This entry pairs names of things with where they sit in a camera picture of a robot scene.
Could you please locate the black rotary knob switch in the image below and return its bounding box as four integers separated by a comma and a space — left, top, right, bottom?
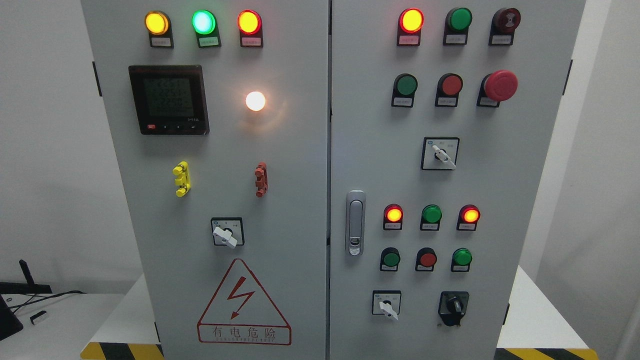
438, 291, 470, 327

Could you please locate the grey electrical cabinet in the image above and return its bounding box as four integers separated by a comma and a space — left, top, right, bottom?
81, 0, 586, 360

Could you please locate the red terminal connector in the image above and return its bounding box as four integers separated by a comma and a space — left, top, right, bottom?
254, 161, 269, 198

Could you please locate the red lit lamp middle left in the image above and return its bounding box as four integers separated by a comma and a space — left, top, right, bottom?
382, 203, 403, 231

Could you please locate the red lit lamp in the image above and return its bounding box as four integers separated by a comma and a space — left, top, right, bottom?
456, 203, 481, 231
382, 203, 403, 231

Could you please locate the white lit lamp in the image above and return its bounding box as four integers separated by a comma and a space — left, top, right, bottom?
245, 91, 266, 112

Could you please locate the green push button lower left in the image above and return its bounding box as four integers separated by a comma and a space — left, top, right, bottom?
379, 247, 402, 272

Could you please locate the green push button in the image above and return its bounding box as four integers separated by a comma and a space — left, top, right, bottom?
450, 247, 473, 272
379, 247, 402, 272
391, 73, 418, 108

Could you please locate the green lamp middle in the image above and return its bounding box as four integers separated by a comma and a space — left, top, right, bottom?
419, 203, 442, 231

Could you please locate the green push button upper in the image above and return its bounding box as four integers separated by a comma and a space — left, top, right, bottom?
391, 73, 418, 108

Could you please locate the red push button lower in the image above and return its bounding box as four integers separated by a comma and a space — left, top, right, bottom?
414, 247, 438, 272

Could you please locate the red push button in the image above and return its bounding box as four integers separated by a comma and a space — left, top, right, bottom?
414, 247, 438, 272
434, 73, 464, 108

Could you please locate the yellow terminal connector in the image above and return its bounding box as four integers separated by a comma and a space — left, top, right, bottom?
172, 161, 191, 198

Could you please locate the red lit lamp middle right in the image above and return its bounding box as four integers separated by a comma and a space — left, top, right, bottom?
456, 203, 481, 231

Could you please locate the red electrical hazard sign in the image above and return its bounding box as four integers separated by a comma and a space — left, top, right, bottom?
197, 258, 291, 346

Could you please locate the red push button upper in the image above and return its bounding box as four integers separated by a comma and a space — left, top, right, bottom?
434, 73, 464, 108

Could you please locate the green push button lower right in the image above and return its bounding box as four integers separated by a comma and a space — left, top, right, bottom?
450, 247, 473, 272

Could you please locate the black digital power meter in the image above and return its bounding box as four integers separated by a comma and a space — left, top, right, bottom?
128, 64, 210, 136

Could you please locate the red lit indicator lamp left door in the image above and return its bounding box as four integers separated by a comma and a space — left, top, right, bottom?
237, 9, 264, 48

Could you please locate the red lit lamp right door top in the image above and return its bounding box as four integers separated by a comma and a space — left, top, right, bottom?
397, 7, 425, 47

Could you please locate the green lit indicator lamp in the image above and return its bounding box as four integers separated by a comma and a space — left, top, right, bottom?
191, 9, 221, 48

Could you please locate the red emergency stop button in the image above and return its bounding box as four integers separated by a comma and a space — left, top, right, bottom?
477, 69, 519, 109

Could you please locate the green lamp top row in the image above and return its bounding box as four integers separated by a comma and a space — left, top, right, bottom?
442, 7, 473, 46

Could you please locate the yellow indicator lamp top left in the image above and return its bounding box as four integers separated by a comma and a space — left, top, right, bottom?
144, 10, 174, 49

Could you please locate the dark red buzzer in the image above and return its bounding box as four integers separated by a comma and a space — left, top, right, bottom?
487, 7, 522, 46

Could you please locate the small white usb dongle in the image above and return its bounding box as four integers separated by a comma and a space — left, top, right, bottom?
29, 310, 49, 326

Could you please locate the black device with antenna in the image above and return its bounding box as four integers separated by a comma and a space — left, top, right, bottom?
0, 259, 53, 342

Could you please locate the silver door latch handle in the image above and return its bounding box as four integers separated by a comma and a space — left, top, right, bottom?
345, 190, 366, 256

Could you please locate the white selector switch left door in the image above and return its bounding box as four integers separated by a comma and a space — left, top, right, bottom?
210, 217, 245, 249

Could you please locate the white selector switch upper right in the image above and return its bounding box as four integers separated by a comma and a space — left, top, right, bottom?
421, 136, 460, 171

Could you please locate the white selector switch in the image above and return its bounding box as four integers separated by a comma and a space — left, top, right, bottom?
421, 136, 460, 171
371, 290, 402, 321

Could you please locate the white selector switch lower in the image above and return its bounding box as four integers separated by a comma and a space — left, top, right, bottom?
371, 290, 402, 321

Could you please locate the black cable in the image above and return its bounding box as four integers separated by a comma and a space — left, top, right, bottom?
4, 290, 87, 316

